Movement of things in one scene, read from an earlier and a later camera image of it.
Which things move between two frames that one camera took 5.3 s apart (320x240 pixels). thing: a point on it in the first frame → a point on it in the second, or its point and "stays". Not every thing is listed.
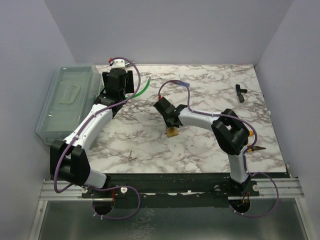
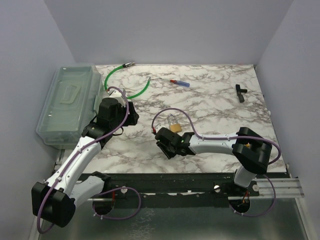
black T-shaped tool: x=239 y=91 stays
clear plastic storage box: x=72 y=90 stays
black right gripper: x=168 y=125 → x=169 y=154
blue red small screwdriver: x=180 y=83 stays
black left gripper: x=129 y=87 → x=131 y=119
